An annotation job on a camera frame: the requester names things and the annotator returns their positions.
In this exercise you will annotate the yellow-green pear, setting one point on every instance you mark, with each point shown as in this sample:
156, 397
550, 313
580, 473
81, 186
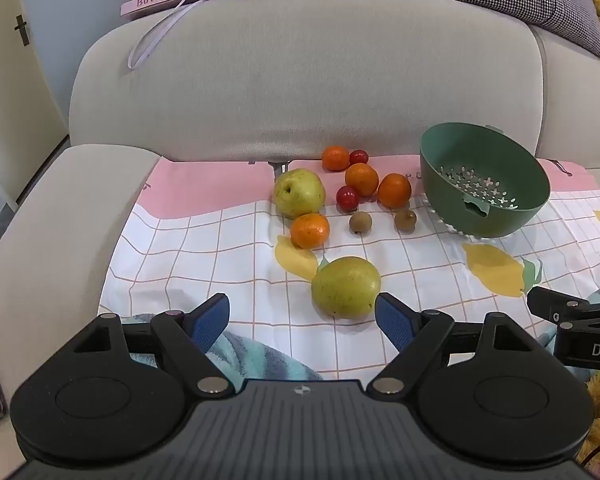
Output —
298, 192
346, 287

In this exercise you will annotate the lemon printed checked cloth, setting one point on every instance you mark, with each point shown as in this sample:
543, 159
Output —
205, 260

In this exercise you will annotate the teal fluffy blanket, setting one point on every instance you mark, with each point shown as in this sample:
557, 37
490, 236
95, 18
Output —
260, 360

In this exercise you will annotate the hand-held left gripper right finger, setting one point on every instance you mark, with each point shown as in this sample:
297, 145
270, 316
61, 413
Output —
395, 320

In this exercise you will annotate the orange mandarin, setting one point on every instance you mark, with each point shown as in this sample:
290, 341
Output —
310, 230
361, 180
394, 190
335, 158

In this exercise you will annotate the green colander bowl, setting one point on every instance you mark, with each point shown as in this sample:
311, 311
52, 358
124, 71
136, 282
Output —
480, 150

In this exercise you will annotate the grey fabric sofa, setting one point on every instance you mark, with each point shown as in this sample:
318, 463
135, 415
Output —
305, 85

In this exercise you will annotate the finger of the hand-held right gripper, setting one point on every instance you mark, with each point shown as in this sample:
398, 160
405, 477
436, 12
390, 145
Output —
550, 305

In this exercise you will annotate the red cherry tomato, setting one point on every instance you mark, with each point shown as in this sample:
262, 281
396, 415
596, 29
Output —
347, 197
359, 156

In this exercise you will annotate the cream cabinet door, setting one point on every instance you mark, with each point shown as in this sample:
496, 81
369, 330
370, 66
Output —
10, 110

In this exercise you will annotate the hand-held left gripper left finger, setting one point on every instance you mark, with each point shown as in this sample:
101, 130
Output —
210, 322

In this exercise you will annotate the brown longan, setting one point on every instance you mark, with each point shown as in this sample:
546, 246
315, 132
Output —
360, 222
405, 220

